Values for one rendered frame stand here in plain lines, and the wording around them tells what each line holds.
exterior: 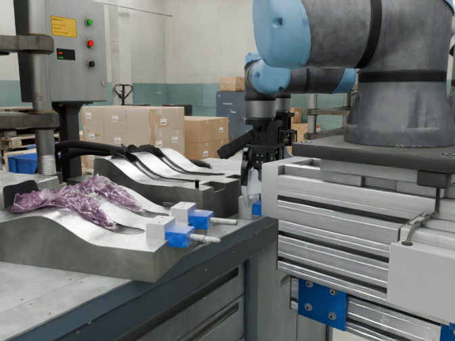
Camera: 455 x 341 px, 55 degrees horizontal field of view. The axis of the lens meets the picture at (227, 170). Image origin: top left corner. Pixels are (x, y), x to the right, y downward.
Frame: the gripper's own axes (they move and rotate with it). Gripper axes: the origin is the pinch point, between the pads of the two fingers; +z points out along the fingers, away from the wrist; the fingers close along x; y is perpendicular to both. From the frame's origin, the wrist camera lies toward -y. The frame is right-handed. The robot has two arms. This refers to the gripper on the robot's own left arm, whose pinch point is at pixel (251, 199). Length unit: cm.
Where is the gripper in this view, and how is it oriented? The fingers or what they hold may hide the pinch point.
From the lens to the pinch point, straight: 108.8
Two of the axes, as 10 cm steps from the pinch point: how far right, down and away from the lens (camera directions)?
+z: 0.0, 9.8, 1.8
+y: 9.0, 0.8, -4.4
